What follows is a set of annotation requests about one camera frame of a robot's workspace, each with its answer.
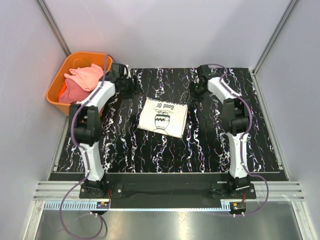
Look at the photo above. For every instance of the dark pink folded shirt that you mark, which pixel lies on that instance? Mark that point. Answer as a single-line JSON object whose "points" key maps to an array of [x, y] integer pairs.
{"points": [[73, 93]]}

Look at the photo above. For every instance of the aluminium rail frame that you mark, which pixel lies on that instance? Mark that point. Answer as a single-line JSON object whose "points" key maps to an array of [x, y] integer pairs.
{"points": [[187, 34]]}

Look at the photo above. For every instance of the orange plastic laundry basket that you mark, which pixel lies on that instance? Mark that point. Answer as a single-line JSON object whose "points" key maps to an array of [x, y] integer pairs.
{"points": [[75, 60]]}

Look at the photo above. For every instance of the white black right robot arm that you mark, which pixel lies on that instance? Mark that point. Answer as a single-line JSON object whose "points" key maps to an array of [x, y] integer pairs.
{"points": [[236, 120]]}

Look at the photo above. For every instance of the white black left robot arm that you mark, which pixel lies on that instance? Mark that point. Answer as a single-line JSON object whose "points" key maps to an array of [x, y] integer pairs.
{"points": [[86, 128]]}

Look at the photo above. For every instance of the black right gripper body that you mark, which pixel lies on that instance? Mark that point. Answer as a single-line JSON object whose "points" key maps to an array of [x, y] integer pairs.
{"points": [[196, 92]]}

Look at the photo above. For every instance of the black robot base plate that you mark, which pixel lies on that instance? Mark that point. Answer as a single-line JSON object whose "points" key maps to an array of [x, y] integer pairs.
{"points": [[168, 191]]}

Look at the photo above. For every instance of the orange garment in basket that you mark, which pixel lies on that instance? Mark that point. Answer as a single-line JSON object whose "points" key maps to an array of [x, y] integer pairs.
{"points": [[62, 90]]}

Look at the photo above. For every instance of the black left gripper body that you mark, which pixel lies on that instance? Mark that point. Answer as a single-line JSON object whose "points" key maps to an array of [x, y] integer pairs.
{"points": [[128, 89]]}

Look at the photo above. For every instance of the light pink folded shirt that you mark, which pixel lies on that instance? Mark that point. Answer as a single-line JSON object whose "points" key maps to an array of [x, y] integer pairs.
{"points": [[86, 77]]}

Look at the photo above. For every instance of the black marble pattern mat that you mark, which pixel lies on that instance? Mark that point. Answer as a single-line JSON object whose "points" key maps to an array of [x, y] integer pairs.
{"points": [[204, 146]]}

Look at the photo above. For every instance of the white green raglan t-shirt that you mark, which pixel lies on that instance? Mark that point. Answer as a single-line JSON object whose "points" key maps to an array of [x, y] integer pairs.
{"points": [[163, 117]]}

